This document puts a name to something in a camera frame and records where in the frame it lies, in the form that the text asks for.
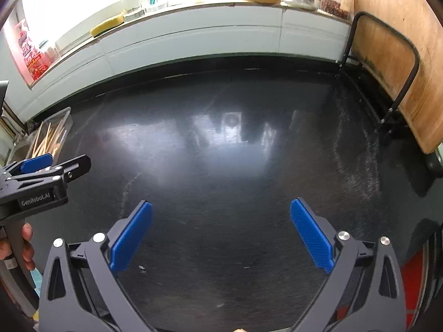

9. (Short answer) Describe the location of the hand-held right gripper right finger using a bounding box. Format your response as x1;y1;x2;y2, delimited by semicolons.
289;198;406;332

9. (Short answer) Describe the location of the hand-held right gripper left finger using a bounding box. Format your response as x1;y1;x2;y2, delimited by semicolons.
38;200;156;332

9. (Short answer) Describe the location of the stainless steel sink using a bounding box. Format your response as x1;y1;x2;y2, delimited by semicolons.
7;134;36;167

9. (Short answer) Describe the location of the yellow sponge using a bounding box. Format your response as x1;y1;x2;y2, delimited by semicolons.
90;13;125;38

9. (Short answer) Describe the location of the pile of wooden chopsticks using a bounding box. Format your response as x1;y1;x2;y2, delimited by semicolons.
32;120;68;157

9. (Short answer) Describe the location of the clear plastic container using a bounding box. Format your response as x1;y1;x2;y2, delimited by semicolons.
24;107;73;162

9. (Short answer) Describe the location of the person's left hand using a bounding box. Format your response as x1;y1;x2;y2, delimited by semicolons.
0;223;36;272

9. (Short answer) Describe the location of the red printed package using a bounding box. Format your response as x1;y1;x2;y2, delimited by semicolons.
13;18;58;81

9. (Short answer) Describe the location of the clear glass jar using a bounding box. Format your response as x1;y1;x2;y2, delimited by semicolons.
123;0;167;22

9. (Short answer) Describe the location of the black metal rack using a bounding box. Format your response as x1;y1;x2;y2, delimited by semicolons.
337;11;421;134

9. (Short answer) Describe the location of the red and black round object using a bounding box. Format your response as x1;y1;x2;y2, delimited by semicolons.
401;219;443;330

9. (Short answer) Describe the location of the wooden cutting board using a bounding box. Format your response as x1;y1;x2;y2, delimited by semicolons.
349;0;443;155

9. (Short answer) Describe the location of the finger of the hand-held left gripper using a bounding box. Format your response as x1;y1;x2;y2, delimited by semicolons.
0;154;53;180
0;155;92;189

